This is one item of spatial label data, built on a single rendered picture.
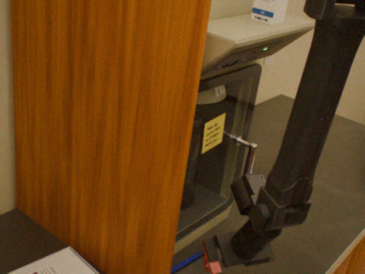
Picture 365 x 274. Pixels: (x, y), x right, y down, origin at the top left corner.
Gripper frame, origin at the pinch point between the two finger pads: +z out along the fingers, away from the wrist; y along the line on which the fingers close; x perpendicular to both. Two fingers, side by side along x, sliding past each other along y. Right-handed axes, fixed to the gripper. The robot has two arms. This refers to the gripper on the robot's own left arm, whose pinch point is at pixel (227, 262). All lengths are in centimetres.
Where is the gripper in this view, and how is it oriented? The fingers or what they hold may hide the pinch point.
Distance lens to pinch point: 106.1
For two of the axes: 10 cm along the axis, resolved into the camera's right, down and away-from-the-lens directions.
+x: 2.7, 8.4, -4.7
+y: -9.1, 0.7, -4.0
